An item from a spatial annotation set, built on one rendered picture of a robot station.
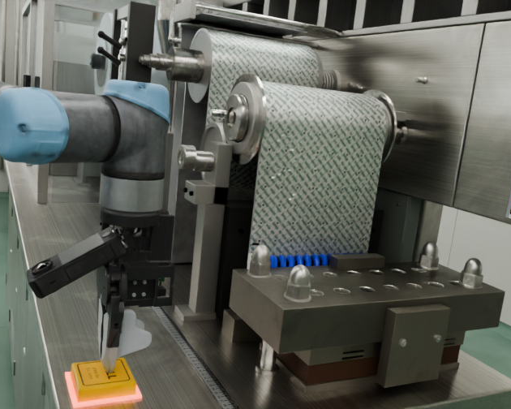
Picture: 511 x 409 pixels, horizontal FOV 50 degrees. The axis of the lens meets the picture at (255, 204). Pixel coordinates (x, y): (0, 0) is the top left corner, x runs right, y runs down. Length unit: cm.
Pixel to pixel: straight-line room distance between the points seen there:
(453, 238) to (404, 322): 340
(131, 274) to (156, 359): 20
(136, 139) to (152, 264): 16
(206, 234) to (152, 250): 25
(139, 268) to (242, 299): 19
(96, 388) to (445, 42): 77
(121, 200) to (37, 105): 15
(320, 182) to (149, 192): 35
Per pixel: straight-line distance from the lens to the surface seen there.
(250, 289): 77
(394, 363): 80
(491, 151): 92
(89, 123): 59
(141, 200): 64
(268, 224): 87
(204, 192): 89
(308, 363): 76
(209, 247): 93
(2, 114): 59
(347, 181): 93
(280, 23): 119
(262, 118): 83
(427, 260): 98
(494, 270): 395
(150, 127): 63
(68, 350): 85
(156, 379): 78
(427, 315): 81
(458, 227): 414
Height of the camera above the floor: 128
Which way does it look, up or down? 10 degrees down
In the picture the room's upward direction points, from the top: 6 degrees clockwise
